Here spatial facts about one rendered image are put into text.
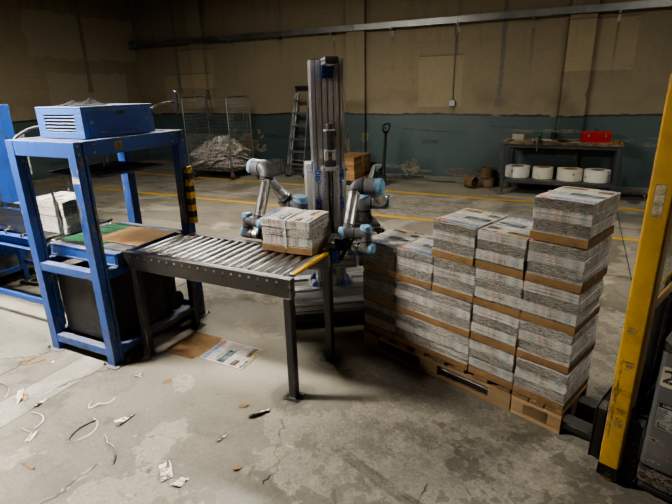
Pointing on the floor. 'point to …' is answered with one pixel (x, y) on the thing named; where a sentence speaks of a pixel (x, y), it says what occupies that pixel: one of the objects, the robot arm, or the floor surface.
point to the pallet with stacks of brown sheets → (357, 165)
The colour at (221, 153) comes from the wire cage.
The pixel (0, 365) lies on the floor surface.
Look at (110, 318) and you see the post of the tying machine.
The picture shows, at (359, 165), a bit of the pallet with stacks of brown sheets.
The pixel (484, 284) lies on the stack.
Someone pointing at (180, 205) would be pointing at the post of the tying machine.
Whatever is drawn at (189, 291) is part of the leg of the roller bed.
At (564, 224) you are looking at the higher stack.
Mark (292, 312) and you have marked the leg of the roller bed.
